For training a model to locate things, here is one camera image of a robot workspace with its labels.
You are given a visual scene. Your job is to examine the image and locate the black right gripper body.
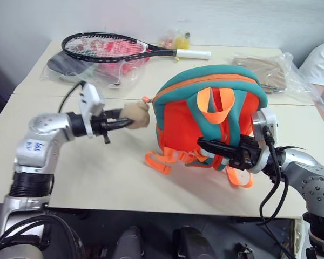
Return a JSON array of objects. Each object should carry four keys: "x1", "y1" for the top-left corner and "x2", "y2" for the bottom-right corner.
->
[{"x1": 227, "y1": 134, "x2": 262, "y2": 171}]

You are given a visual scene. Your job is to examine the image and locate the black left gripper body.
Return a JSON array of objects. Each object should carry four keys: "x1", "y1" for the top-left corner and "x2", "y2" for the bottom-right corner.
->
[{"x1": 90, "y1": 108, "x2": 120, "y2": 145}]

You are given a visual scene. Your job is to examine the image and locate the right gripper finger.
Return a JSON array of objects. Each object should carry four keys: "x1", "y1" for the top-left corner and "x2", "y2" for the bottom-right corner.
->
[
  {"x1": 205, "y1": 148, "x2": 240, "y2": 162},
  {"x1": 196, "y1": 137, "x2": 243, "y2": 153}
]

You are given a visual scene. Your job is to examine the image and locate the beige plush zipper charm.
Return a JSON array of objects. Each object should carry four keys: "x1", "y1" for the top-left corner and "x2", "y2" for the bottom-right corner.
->
[{"x1": 121, "y1": 101, "x2": 151, "y2": 130}]

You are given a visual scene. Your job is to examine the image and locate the orange and teal backpack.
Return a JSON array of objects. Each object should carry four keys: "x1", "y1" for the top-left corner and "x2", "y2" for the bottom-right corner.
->
[{"x1": 144, "y1": 64, "x2": 268, "y2": 188}]

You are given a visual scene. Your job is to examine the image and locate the pink toy piece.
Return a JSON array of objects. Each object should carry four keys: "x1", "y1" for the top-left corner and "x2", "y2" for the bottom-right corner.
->
[{"x1": 93, "y1": 58, "x2": 143, "y2": 79}]

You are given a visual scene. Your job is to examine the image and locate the clear plastic bag with paddles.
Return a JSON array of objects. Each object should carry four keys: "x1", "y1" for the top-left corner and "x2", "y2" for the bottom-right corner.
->
[{"x1": 40, "y1": 50, "x2": 150, "y2": 90}]

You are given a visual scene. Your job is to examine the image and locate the brown cardboard pieces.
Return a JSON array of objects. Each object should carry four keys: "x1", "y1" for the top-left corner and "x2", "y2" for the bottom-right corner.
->
[{"x1": 231, "y1": 55, "x2": 290, "y2": 95}]

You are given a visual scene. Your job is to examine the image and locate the clear crinkled plastic bag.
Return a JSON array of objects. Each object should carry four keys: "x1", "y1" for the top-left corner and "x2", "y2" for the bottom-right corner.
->
[{"x1": 230, "y1": 51, "x2": 324, "y2": 105}]

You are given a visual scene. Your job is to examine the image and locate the dark rounded shape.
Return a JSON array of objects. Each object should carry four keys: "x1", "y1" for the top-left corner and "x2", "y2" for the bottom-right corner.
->
[
  {"x1": 172, "y1": 226, "x2": 217, "y2": 259},
  {"x1": 115, "y1": 226, "x2": 146, "y2": 259}
]

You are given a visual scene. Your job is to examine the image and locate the small bag of yellow toys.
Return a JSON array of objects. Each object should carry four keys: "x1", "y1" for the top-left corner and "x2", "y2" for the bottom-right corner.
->
[{"x1": 158, "y1": 28, "x2": 193, "y2": 50}]

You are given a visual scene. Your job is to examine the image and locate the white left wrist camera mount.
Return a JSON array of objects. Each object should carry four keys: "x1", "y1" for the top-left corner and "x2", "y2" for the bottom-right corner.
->
[{"x1": 78, "y1": 83, "x2": 106, "y2": 139}]

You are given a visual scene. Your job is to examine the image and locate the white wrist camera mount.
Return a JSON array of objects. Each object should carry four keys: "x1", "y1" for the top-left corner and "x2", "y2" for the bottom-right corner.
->
[
  {"x1": 78, "y1": 83, "x2": 106, "y2": 139},
  {"x1": 249, "y1": 107, "x2": 278, "y2": 174}
]

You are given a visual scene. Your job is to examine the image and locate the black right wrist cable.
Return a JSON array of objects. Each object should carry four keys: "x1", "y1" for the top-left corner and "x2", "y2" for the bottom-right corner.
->
[{"x1": 258, "y1": 125, "x2": 307, "y2": 259}]

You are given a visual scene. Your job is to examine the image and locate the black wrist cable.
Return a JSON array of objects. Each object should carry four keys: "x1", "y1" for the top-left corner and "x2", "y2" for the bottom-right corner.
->
[
  {"x1": 57, "y1": 80, "x2": 85, "y2": 113},
  {"x1": 258, "y1": 125, "x2": 307, "y2": 259}
]

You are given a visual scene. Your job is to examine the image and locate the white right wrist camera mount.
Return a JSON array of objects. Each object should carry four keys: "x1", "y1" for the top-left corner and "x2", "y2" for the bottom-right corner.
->
[{"x1": 249, "y1": 107, "x2": 278, "y2": 174}]

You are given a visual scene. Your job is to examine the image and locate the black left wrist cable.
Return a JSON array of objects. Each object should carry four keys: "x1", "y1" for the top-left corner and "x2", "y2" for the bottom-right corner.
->
[{"x1": 57, "y1": 80, "x2": 85, "y2": 113}]

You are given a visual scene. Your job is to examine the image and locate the black tennis racket white handle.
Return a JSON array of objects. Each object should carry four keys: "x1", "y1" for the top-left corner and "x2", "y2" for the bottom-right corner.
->
[{"x1": 61, "y1": 32, "x2": 212, "y2": 64}]

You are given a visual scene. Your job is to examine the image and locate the black cable bundle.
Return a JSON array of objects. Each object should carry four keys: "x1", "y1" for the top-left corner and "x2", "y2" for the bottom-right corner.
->
[{"x1": 0, "y1": 212, "x2": 85, "y2": 259}]

